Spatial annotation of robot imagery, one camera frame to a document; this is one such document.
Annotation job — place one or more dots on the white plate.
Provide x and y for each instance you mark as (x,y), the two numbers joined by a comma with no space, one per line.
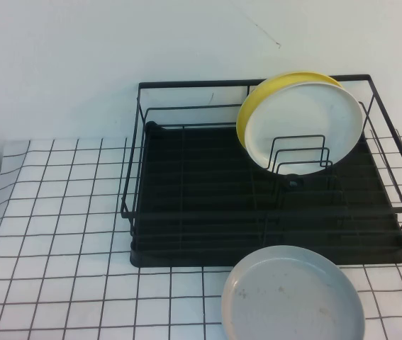
(310,113)

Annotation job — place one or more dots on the yellow plate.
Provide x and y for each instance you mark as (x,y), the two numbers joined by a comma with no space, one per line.
(247,110)

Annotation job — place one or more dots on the grey-blue plate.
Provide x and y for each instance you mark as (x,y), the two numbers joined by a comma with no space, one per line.
(293,301)

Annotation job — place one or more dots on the white black-grid tablecloth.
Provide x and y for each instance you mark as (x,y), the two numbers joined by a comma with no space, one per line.
(62,212)

